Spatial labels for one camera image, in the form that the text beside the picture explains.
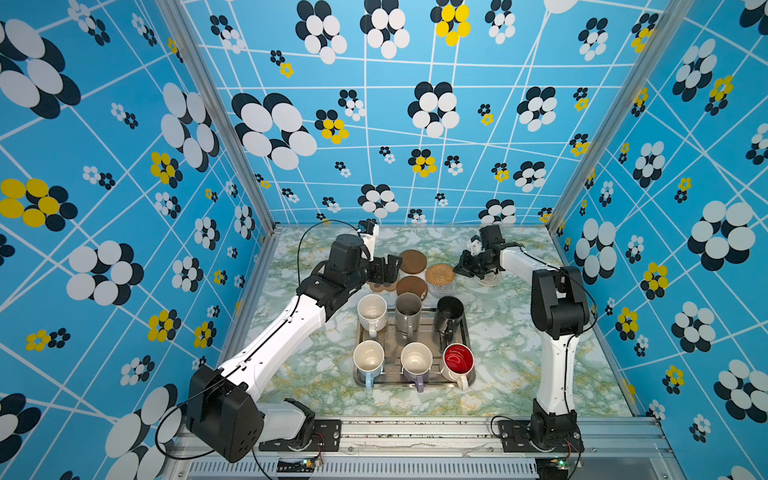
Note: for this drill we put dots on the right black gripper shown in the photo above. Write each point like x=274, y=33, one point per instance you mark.
x=463, y=265

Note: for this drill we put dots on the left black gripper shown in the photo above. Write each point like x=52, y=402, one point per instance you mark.
x=391, y=269

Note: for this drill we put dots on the paw print wooden coaster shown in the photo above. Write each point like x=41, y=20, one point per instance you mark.
x=383, y=287

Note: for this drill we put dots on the round brown coaster front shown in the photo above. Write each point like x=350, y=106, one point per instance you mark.
x=414, y=285

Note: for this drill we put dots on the round brown coaster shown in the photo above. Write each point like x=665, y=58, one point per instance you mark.
x=413, y=262
x=414, y=285

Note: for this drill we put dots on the woven rattan coaster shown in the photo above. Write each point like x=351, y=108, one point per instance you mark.
x=440, y=275

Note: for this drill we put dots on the clear glass patterned coaster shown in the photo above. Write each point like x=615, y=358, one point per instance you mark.
x=490, y=279

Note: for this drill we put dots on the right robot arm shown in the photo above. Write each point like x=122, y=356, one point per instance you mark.
x=560, y=311

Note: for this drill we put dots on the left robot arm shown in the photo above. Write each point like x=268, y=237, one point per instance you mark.
x=224, y=409

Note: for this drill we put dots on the white speckled mug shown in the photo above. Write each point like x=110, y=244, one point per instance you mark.
x=372, y=313

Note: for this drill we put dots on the grey metallic mug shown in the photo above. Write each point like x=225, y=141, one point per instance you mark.
x=408, y=308

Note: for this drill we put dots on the black mug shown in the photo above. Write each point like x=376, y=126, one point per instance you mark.
x=448, y=318

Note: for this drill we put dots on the metal serving tray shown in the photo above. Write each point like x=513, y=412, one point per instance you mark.
x=393, y=342

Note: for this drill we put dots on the red interior white mug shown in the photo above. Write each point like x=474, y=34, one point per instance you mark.
x=457, y=363

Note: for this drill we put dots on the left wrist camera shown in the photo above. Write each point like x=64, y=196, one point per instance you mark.
x=369, y=232

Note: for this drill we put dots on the white mug blue handle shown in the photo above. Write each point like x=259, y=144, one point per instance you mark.
x=368, y=359

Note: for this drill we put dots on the white mug purple handle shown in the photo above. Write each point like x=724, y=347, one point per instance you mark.
x=416, y=361

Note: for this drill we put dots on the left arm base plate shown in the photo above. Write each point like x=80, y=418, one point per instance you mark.
x=317, y=435

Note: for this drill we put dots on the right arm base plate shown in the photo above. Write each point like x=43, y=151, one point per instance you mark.
x=520, y=437

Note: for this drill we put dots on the aluminium front frame rail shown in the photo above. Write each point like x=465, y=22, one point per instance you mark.
x=445, y=448

